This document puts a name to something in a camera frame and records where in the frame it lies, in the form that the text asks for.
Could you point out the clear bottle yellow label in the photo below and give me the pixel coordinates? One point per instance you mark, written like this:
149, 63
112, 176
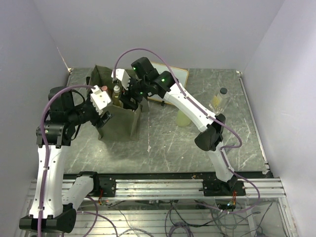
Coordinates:
220, 100

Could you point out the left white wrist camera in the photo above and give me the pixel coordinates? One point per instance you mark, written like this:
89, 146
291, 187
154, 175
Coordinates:
100, 99

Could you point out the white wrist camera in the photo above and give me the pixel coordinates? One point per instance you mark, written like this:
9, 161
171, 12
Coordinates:
122, 76
100, 99

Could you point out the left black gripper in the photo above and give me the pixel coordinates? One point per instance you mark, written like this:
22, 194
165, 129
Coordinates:
98, 121

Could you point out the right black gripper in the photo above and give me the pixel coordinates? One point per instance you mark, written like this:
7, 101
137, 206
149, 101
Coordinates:
127, 95

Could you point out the amber clear soap bottle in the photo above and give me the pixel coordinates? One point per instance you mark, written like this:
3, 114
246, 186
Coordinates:
116, 96

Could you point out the aluminium rail frame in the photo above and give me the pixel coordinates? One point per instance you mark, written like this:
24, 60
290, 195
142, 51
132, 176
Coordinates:
176, 205

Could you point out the green canvas bag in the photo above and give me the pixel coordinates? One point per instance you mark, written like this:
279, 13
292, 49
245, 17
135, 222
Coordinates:
124, 125

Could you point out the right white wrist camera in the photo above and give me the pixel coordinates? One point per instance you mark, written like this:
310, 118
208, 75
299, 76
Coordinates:
122, 76

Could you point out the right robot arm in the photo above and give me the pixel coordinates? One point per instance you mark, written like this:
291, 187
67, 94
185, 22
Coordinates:
149, 81

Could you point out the green bottle pink pump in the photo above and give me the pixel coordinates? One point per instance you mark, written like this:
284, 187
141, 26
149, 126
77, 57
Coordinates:
182, 120

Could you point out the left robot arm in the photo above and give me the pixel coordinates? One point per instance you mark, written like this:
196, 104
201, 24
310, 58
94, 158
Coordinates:
53, 211

